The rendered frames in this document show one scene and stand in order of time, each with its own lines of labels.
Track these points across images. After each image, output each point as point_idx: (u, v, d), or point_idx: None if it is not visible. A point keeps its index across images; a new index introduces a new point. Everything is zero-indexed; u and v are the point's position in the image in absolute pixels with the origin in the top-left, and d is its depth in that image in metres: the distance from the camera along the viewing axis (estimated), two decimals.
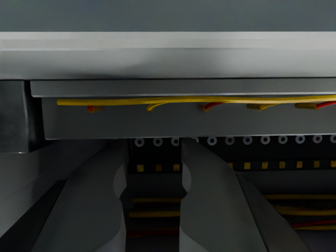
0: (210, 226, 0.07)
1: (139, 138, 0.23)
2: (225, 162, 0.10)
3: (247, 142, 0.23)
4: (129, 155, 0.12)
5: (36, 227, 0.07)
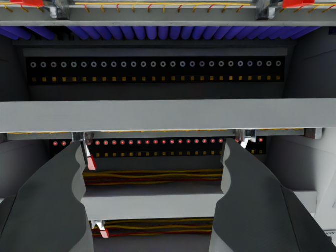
0: (244, 233, 0.07)
1: (33, 63, 0.41)
2: (270, 172, 0.09)
3: (93, 65, 0.42)
4: (85, 160, 0.12)
5: None
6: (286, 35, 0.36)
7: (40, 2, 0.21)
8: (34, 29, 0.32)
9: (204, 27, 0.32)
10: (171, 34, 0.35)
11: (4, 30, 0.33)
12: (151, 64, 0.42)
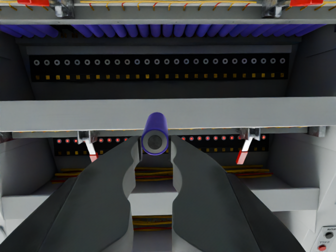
0: (202, 226, 0.07)
1: (36, 60, 0.41)
2: (214, 161, 0.10)
3: (97, 63, 0.42)
4: (139, 155, 0.12)
5: (46, 223, 0.07)
6: (291, 32, 0.36)
7: (46, 2, 0.20)
8: (38, 27, 0.31)
9: (209, 25, 0.31)
10: (175, 31, 0.35)
11: (7, 28, 0.33)
12: (154, 61, 0.42)
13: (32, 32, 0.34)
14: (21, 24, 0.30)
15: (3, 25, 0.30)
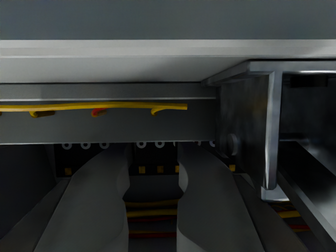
0: (207, 226, 0.07)
1: None
2: (221, 162, 0.10)
3: None
4: (133, 155, 0.12)
5: (40, 226, 0.07)
6: None
7: None
8: None
9: None
10: None
11: None
12: None
13: None
14: None
15: None
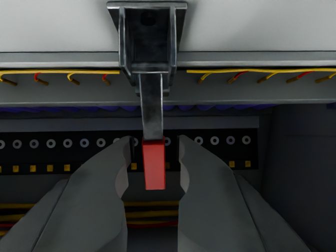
0: (208, 226, 0.07)
1: None
2: (223, 162, 0.10)
3: None
4: (131, 155, 0.12)
5: (38, 226, 0.07)
6: (241, 106, 0.21)
7: None
8: None
9: None
10: (37, 107, 0.20)
11: None
12: (30, 144, 0.25)
13: None
14: None
15: None
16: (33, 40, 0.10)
